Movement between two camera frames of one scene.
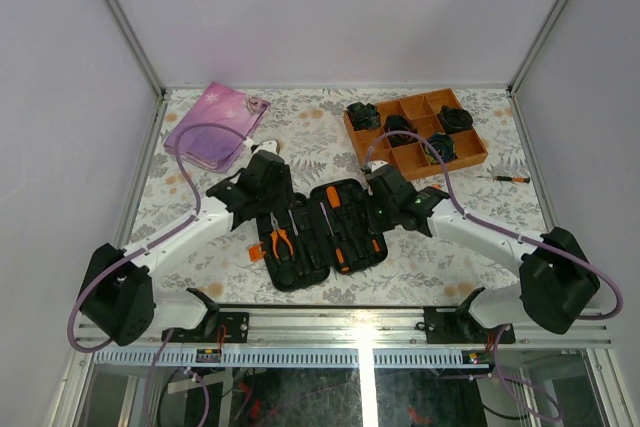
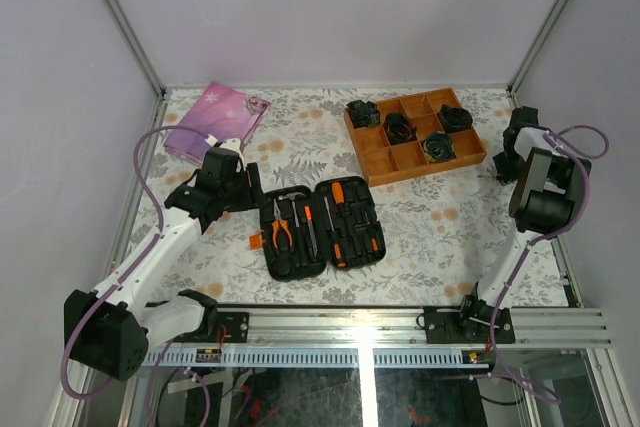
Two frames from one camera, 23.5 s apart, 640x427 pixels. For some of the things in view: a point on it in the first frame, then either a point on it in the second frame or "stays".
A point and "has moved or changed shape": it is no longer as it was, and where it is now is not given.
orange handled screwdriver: (335, 202) has moved or changed shape
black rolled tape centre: (399, 123) stays
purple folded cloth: (217, 148) stays
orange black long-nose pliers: (283, 233) has moved or changed shape
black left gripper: (286, 201) → (255, 193)
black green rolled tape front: (444, 145) stays
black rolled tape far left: (363, 116) stays
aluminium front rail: (379, 328) stays
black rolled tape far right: (454, 120) stays
